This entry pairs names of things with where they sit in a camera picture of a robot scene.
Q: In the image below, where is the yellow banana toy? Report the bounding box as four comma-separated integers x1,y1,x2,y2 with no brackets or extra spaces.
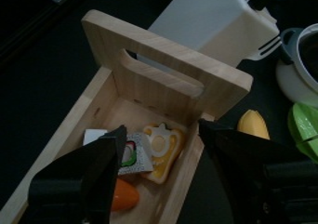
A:
237,109,272,140

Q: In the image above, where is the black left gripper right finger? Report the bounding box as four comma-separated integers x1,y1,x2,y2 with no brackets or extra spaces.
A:
198,118,318,224

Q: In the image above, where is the sushi roll toy piece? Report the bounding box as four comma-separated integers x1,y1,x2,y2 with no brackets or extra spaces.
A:
117,132,155,177

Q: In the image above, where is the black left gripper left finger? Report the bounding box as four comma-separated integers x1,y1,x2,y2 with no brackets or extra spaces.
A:
18,125,129,224

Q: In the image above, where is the white knife block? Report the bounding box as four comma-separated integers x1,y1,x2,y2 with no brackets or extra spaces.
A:
135,0,284,70

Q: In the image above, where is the green toy food piece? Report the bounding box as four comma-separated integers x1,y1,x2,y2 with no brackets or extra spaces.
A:
288,102,318,165

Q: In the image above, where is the orange toy food piece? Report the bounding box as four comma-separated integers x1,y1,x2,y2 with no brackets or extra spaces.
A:
110,178,141,213

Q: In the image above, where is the wooden crate with handle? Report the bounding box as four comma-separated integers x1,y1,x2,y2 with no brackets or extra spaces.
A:
0,8,256,224

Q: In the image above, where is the white pot with grey rim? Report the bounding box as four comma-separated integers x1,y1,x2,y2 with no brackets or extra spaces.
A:
274,22,318,108

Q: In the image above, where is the white toy block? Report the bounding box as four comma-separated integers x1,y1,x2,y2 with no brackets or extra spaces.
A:
82,128,110,146

